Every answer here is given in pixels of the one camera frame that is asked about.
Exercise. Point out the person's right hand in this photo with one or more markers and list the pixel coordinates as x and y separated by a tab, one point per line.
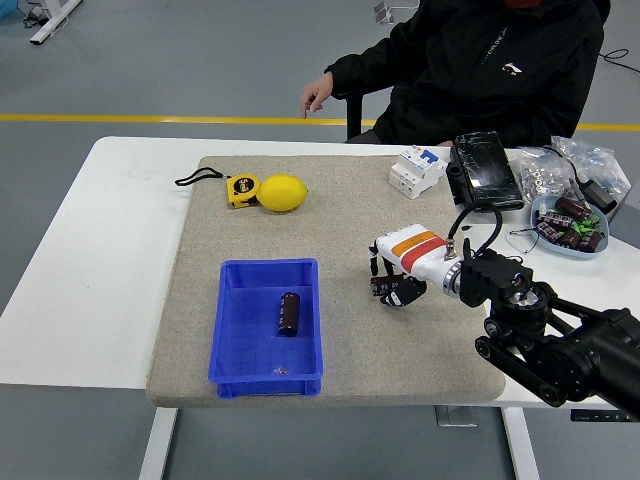
317	92

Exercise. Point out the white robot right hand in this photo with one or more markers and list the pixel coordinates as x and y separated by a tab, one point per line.
412	250

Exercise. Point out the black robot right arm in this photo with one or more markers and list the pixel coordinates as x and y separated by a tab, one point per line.
495	280

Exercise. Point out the blue plastic box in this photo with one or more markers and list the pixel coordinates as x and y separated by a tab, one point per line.
250	325

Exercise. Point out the white circuit breaker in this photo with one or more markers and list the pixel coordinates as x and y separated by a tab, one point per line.
412	175

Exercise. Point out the grey-brown mat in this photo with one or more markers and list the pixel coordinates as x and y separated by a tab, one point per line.
350	200

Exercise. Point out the black wrapped case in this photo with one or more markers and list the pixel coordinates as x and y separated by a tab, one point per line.
482	170

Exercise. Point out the yellow lemon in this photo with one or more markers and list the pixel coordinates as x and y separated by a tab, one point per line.
281	193

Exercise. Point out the yellow tape measure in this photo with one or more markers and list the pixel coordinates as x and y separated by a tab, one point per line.
241	190

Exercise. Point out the clear bag of metal washers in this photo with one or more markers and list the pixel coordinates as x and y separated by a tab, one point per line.
537	177

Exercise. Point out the light blue bowl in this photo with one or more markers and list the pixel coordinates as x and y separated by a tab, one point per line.
575	255

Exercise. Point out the person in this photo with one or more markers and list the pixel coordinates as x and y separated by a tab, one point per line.
490	75

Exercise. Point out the grey metal probe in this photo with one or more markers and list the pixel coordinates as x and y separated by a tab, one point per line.
577	189

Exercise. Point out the small debris scrap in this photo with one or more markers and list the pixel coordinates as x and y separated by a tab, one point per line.
280	371

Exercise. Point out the black power adapter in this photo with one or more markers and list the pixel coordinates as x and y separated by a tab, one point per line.
600	196

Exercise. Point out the clear bag of blue parts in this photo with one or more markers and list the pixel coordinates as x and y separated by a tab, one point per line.
595	160

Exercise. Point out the white table leg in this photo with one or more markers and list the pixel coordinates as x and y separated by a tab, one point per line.
521	445
157	445

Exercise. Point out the black table control panel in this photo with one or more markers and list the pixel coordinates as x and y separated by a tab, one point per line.
600	416

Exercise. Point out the blue bin corner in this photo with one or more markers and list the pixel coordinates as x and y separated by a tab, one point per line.
6	7

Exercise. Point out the grey metal table bracket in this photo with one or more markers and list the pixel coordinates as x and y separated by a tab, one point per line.
455	416

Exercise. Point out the white desk frame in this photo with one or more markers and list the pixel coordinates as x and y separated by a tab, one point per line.
50	25

